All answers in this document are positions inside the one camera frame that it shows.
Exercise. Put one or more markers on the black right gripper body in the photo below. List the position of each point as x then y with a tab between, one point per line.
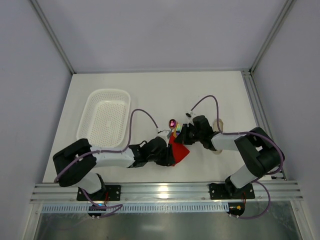
185	134

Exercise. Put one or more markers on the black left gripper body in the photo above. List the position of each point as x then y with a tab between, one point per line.
170	155

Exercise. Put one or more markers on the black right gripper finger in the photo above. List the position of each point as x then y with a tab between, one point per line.
180	139
191	140

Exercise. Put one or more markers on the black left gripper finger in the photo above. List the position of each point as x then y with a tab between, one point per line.
169	159
161	161

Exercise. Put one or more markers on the iridescent rainbow fork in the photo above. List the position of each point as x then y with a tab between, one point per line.
177	130

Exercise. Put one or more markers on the red paper napkin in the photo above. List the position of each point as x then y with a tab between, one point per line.
179	151

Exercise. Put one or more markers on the gold knife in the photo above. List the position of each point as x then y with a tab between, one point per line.
176	129

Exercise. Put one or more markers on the iridescent rainbow spoon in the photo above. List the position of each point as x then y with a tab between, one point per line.
172	124

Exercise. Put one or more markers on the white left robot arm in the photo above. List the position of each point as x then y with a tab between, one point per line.
74	163

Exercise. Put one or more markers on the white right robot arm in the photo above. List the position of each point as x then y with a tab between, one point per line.
259	153

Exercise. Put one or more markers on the beige oblong utensil tray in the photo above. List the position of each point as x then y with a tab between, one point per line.
217	127

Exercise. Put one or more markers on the white perforated plastic basket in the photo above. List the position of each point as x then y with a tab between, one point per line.
104	118

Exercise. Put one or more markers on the right black connector box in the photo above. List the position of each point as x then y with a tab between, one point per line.
236	209

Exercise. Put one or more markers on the black connector box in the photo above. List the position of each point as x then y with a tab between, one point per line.
97	212
236	209

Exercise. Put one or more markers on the left black connector box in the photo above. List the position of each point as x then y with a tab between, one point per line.
97	212

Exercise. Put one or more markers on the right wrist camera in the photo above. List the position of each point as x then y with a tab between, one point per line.
190	115

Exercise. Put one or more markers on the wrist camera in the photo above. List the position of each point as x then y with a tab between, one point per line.
165	134
190	115

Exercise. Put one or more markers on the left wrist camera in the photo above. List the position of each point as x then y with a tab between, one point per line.
165	134

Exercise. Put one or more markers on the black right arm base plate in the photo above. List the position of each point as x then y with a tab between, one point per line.
222	191

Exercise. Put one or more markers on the white slotted cable duct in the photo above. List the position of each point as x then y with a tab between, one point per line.
128	208

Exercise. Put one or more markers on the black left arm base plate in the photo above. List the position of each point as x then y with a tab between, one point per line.
109	192

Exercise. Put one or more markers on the aluminium right side rail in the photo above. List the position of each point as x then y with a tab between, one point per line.
255	102

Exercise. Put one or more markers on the aluminium rail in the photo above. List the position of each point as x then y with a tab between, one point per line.
255	102
169	192

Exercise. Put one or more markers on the aluminium front rail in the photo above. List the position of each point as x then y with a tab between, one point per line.
169	192

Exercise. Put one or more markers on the right aluminium frame post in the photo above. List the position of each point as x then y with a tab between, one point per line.
276	26

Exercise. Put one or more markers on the aluminium frame post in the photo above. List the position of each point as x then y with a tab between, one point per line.
276	26
51	34

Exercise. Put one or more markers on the left aluminium frame post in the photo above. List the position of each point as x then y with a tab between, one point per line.
51	34

